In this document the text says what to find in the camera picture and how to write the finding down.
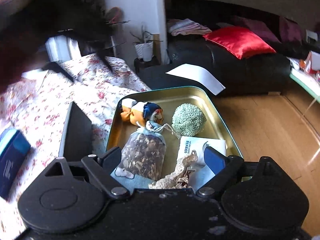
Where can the red satin cushion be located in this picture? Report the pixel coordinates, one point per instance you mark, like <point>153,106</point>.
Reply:
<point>239,41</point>

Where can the dark red gloved hand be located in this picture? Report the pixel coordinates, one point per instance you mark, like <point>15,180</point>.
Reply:
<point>21,38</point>

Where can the small white box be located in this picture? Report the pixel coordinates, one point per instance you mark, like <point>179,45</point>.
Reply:
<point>189,144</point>

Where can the green knitted ball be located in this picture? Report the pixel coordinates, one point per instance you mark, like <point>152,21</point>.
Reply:
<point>188,120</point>

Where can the gold metal tray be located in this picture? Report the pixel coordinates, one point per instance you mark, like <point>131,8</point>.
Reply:
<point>169,100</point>

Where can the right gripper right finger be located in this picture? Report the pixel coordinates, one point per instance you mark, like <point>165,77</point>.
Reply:
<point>224,168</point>

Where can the dark purple cushion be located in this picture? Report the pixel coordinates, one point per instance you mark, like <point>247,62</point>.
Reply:
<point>286,30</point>

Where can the blue Tempo tissue pack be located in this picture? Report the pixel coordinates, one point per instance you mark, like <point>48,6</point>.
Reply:
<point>14,149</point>

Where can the mesh potpourri sachet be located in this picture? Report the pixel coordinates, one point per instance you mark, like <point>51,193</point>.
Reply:
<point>144,151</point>

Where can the orange white blue cloth bundle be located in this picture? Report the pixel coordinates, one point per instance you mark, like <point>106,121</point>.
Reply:
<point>140,112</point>

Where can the white potted plant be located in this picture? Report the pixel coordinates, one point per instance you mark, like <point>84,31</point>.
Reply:
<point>144,44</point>

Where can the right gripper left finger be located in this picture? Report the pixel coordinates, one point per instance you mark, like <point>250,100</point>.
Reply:
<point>100,169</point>

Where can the light blue cloth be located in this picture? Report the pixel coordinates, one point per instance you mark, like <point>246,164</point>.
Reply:
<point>130,181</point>

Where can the folded towels stack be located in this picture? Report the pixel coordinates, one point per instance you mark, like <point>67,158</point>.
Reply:
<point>186,27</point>

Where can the glass shelf unit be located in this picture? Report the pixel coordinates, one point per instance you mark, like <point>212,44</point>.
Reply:
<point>115,22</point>

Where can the white paper sheet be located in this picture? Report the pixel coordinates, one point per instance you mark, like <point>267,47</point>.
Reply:
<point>198,74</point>

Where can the black leather sofa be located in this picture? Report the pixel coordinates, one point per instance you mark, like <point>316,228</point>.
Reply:
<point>259,74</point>

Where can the floral tablecloth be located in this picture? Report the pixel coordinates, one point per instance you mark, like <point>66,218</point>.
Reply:
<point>37,105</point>

